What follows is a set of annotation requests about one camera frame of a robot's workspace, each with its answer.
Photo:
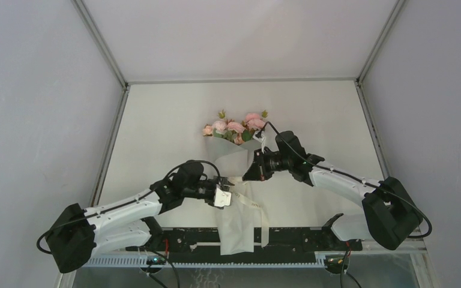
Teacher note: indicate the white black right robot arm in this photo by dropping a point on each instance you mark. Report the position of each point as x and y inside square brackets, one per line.
[389, 214]

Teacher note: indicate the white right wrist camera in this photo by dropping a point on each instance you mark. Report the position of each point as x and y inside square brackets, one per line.
[261, 138]

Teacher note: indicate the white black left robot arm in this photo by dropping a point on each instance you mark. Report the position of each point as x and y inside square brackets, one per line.
[162, 196]

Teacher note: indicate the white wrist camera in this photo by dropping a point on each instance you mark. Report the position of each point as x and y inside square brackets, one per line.
[222, 198]
[261, 138]

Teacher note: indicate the cream ribbon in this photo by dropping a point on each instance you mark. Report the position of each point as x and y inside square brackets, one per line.
[247, 223]

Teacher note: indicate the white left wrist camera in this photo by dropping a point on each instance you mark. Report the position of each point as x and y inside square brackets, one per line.
[222, 198]

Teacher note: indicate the pink fake flower bouquet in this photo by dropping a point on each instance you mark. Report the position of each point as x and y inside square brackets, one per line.
[236, 132]

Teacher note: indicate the black mounting rail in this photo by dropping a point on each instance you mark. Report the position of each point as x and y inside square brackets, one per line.
[287, 245]

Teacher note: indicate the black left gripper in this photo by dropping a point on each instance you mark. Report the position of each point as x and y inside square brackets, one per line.
[219, 180]

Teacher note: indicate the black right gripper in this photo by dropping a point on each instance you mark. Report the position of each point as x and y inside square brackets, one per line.
[258, 170]

